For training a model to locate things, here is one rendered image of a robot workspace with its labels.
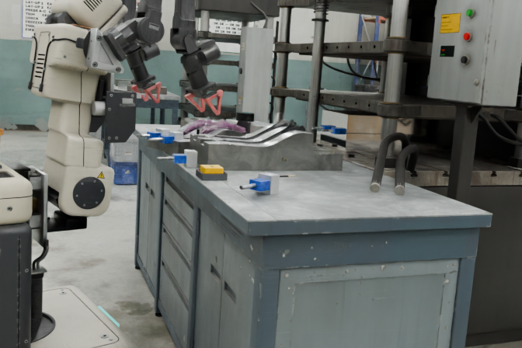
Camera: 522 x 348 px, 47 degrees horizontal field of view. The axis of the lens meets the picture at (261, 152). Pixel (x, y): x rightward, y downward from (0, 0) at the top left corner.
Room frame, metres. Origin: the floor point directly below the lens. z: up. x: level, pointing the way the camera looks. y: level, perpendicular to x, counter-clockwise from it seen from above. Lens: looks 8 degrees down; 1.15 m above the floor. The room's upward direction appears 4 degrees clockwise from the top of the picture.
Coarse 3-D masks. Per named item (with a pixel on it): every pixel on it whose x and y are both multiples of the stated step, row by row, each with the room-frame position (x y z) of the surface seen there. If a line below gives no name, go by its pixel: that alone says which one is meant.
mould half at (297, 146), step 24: (192, 144) 2.15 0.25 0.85; (216, 144) 1.95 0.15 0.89; (240, 144) 1.99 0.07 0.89; (264, 144) 2.04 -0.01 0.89; (288, 144) 2.04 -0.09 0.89; (312, 144) 2.07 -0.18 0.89; (240, 168) 1.98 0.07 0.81; (264, 168) 2.01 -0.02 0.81; (288, 168) 2.04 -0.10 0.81; (312, 168) 2.07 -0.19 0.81; (336, 168) 2.11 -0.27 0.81
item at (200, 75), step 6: (192, 72) 1.90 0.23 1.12; (198, 72) 1.90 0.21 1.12; (204, 72) 1.92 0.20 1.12; (192, 78) 1.90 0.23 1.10; (198, 78) 1.90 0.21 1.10; (204, 78) 1.91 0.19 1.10; (192, 84) 1.91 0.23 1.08; (198, 84) 1.90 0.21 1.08; (204, 84) 1.91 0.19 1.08; (210, 84) 1.91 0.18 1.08; (216, 84) 1.91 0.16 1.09; (186, 90) 1.95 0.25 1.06; (192, 90) 1.92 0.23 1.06; (198, 90) 1.89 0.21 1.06; (204, 90) 1.88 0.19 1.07
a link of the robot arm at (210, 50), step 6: (186, 36) 1.85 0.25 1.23; (192, 36) 1.87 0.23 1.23; (186, 42) 1.86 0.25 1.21; (192, 42) 1.87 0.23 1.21; (204, 42) 1.92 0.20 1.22; (210, 42) 1.93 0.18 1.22; (186, 48) 1.86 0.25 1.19; (192, 48) 1.87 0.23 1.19; (204, 48) 1.92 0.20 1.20; (210, 48) 1.93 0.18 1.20; (216, 48) 1.93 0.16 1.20; (204, 54) 1.91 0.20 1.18; (210, 54) 1.92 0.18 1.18; (216, 54) 1.93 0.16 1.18; (210, 60) 1.92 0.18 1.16
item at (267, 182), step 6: (264, 174) 1.64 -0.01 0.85; (270, 174) 1.65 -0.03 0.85; (276, 174) 1.65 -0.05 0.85; (252, 180) 1.62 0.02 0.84; (258, 180) 1.61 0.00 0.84; (264, 180) 1.62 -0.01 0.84; (270, 180) 1.63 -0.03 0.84; (276, 180) 1.64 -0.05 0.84; (240, 186) 1.57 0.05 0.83; (246, 186) 1.58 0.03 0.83; (252, 186) 1.60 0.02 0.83; (258, 186) 1.60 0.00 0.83; (264, 186) 1.61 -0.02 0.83; (270, 186) 1.62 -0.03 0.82; (276, 186) 1.64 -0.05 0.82; (264, 192) 1.64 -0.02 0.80; (270, 192) 1.63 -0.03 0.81; (276, 192) 1.64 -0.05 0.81
